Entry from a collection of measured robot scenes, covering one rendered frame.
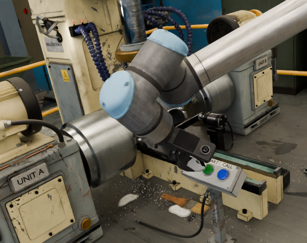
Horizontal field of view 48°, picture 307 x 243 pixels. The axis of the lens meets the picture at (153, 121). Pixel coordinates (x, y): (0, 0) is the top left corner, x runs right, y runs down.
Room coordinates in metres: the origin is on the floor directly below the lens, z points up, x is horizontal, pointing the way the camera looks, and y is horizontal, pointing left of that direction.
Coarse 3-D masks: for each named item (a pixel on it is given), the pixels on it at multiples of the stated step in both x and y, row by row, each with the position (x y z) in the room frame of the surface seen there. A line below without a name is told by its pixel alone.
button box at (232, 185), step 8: (216, 160) 0.82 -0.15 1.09; (216, 168) 0.80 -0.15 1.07; (224, 168) 0.78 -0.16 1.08; (232, 168) 0.77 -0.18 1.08; (240, 168) 0.76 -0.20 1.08; (192, 176) 0.82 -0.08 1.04; (200, 176) 0.81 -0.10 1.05; (208, 176) 0.79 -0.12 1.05; (216, 176) 0.78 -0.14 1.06; (232, 176) 0.75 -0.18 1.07; (240, 176) 0.76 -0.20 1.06; (208, 184) 0.79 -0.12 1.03; (216, 184) 0.76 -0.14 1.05; (224, 184) 0.75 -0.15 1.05; (232, 184) 0.74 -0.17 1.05; (240, 184) 0.76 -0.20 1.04; (224, 192) 0.77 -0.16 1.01; (232, 192) 0.74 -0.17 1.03
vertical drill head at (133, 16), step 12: (120, 0) 1.33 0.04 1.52; (132, 0) 1.32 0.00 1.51; (120, 12) 1.34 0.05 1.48; (132, 12) 1.32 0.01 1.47; (132, 24) 1.32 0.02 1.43; (144, 24) 1.35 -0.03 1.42; (132, 36) 1.32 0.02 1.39; (144, 36) 1.34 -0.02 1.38; (120, 48) 1.35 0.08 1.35; (132, 48) 1.30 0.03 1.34; (120, 60) 1.31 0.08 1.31
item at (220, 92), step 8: (216, 80) 1.45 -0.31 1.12; (224, 80) 1.47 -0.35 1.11; (208, 88) 1.40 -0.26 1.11; (216, 88) 1.42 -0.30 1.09; (224, 88) 1.45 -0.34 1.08; (232, 88) 1.50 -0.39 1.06; (200, 96) 1.40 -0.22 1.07; (208, 96) 1.38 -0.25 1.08; (216, 96) 1.40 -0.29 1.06; (224, 96) 1.43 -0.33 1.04; (232, 96) 1.48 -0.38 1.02; (192, 104) 1.41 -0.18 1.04; (200, 104) 1.41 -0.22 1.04; (208, 104) 1.38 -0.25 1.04; (216, 104) 1.40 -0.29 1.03; (224, 104) 1.44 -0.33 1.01; (192, 112) 1.45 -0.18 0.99; (216, 112) 1.41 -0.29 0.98; (224, 112) 1.52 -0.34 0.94; (200, 120) 1.41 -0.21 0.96
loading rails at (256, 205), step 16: (144, 160) 1.32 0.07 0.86; (160, 160) 1.23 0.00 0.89; (224, 160) 1.11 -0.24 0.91; (240, 160) 1.08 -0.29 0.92; (256, 160) 1.05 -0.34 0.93; (144, 176) 1.28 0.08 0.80; (160, 176) 1.25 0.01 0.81; (176, 176) 1.17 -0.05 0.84; (256, 176) 1.01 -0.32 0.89; (272, 176) 0.96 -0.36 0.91; (240, 192) 0.94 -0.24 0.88; (256, 192) 0.90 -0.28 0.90; (272, 192) 0.96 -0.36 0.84; (240, 208) 0.95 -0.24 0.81; (256, 208) 0.90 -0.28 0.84
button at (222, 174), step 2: (220, 170) 0.78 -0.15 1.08; (222, 170) 0.78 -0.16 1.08; (224, 170) 0.77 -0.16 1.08; (226, 170) 0.77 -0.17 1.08; (218, 172) 0.78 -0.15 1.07; (220, 172) 0.77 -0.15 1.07; (222, 172) 0.77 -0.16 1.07; (224, 172) 0.77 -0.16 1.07; (226, 172) 0.77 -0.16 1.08; (218, 174) 0.77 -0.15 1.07; (220, 174) 0.77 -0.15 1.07; (222, 174) 0.77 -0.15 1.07; (224, 174) 0.76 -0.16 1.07; (226, 174) 0.76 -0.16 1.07; (218, 176) 0.77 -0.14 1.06; (220, 176) 0.76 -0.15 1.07; (222, 176) 0.76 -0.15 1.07; (224, 176) 0.76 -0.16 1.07; (226, 176) 0.76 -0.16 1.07; (220, 178) 0.76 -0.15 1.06; (222, 178) 0.76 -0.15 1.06; (224, 178) 0.76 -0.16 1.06
